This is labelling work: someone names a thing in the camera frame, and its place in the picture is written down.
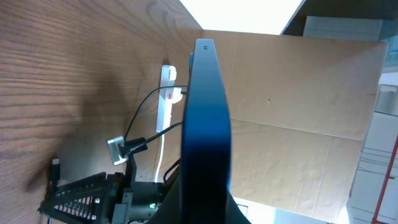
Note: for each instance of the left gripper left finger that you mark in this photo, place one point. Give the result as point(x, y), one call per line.
point(169, 210)

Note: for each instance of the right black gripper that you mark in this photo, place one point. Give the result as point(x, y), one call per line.
point(69, 206)

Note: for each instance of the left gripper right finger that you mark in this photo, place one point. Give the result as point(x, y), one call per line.
point(233, 213)

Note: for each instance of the blue Galaxy smartphone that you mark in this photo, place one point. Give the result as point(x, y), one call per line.
point(206, 141)

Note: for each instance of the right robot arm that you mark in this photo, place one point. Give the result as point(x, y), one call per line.
point(146, 199)

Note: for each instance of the white power strip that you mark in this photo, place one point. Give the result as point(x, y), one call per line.
point(168, 95)

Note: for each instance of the brown cardboard panel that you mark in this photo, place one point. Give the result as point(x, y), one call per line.
point(299, 109)

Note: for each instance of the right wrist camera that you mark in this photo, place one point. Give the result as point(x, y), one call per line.
point(114, 146)

